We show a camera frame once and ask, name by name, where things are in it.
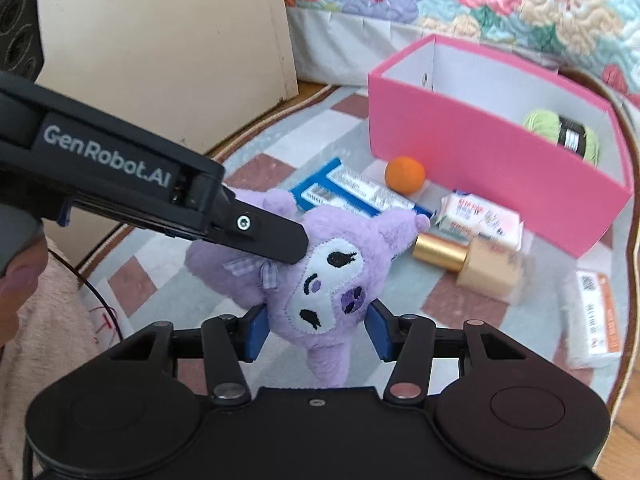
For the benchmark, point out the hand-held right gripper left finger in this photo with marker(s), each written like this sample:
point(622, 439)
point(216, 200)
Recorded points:
point(252, 334)

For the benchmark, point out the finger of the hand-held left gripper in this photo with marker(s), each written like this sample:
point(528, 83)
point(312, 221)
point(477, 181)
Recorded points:
point(270, 235)

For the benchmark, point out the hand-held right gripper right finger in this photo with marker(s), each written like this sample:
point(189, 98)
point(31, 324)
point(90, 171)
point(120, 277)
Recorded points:
point(377, 334)

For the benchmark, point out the purple plush toy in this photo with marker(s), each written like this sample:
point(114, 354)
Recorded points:
point(320, 280)

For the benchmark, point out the blue wipes packet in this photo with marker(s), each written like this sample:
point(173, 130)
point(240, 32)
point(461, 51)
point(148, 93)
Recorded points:
point(345, 185)

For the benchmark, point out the gold cap foundation bottle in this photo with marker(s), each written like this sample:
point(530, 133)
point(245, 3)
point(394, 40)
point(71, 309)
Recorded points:
point(442, 252)

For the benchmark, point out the white tissue packet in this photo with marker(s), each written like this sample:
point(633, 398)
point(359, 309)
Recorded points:
point(480, 220)
point(590, 320)

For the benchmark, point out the pink cardboard box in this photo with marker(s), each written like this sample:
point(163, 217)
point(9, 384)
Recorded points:
point(475, 160)

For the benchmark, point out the person's left hand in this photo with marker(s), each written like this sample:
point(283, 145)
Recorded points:
point(20, 300)

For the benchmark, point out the cream cabinet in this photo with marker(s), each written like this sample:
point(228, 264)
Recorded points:
point(150, 60)

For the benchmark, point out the orange ball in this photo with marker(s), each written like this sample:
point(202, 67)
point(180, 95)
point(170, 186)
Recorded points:
point(405, 175)

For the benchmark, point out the pink fuzzy cloth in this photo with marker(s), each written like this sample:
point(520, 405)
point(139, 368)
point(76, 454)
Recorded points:
point(55, 330)

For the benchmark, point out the white bed skirt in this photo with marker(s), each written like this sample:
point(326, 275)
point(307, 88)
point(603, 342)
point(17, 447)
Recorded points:
point(340, 45)

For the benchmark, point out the green yarn ball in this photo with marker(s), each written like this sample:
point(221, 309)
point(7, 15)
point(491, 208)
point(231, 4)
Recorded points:
point(542, 122)

